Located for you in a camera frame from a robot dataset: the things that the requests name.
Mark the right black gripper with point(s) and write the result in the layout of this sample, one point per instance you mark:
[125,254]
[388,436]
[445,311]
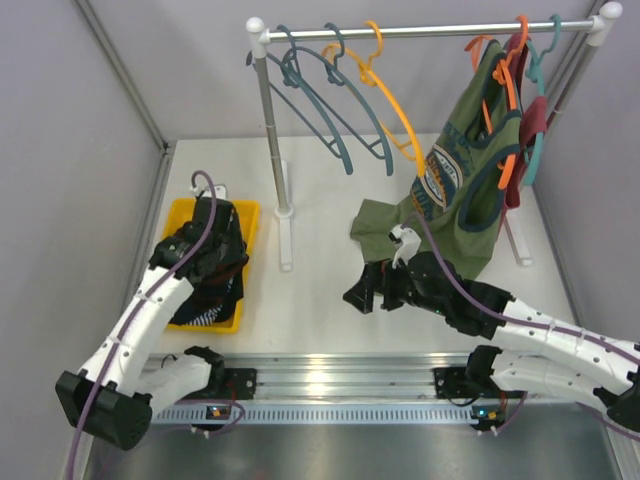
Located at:
[377,276]

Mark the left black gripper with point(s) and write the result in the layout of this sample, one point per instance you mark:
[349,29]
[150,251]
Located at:
[220,259]

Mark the yellow plastic hanger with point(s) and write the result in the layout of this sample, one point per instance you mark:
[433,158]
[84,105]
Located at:
[410,148]

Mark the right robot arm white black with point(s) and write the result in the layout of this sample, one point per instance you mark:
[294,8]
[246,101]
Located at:
[521,348]

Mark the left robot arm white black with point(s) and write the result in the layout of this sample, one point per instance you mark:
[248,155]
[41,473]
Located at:
[111,397]

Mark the olive green graphic tank top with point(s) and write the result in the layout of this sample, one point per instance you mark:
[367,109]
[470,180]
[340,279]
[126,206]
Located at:
[461,196]

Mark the blue-grey hanger left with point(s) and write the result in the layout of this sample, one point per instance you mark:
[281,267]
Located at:
[292,77]

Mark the maroon tank top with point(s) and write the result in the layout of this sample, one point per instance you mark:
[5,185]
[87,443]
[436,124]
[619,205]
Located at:
[512,194]

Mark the teal plastic hanger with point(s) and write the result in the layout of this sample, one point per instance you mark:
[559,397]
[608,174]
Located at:
[538,106]

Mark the dark clothes pile in bin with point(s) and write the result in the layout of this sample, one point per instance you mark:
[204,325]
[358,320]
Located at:
[215,273]

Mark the yellow plastic bin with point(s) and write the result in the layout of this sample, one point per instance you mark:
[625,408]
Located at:
[248,212]

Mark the blue white striped garment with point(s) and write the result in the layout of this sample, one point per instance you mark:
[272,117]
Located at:
[206,306]

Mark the silver clothes rack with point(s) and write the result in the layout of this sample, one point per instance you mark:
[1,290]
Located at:
[596,29]

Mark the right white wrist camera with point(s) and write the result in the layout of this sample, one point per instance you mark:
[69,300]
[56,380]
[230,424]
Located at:
[407,243]

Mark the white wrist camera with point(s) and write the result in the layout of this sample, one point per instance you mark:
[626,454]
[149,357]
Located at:
[407,243]
[219,191]

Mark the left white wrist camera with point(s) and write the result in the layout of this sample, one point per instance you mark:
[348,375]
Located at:
[219,191]

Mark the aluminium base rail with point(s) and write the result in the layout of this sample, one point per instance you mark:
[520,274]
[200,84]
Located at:
[343,377]

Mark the white slotted cable duct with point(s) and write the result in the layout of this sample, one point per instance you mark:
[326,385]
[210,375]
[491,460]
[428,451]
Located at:
[340,414]

